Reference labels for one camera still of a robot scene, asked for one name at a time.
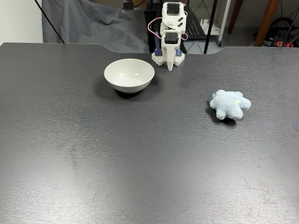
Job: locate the sky blue plush doll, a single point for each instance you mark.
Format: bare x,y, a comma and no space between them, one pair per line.
231,105

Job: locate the white ceramic bowl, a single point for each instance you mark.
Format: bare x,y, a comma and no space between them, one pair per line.
129,72

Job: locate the blue table clamp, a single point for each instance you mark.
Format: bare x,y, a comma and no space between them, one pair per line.
178,51
158,47

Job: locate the black perforated metal cart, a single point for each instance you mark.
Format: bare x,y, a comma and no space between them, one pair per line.
194,25

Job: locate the white item on shelf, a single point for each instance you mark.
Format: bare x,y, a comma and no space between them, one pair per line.
210,26

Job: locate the slim brown wooden leg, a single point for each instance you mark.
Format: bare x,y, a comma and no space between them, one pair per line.
234,16

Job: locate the grey cloth backdrop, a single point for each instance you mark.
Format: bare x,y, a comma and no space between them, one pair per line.
93,23

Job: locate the thick brown wooden leg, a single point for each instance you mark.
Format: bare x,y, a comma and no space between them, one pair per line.
266,23

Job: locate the black and red vacuum cleaner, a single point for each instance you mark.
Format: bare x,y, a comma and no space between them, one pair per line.
278,35

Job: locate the thin black slanted pole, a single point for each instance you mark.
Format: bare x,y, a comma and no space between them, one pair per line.
50,22

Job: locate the white cart frame with castor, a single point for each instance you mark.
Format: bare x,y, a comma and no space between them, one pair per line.
223,21

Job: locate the small black camera box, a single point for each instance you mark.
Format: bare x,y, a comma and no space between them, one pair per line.
127,5

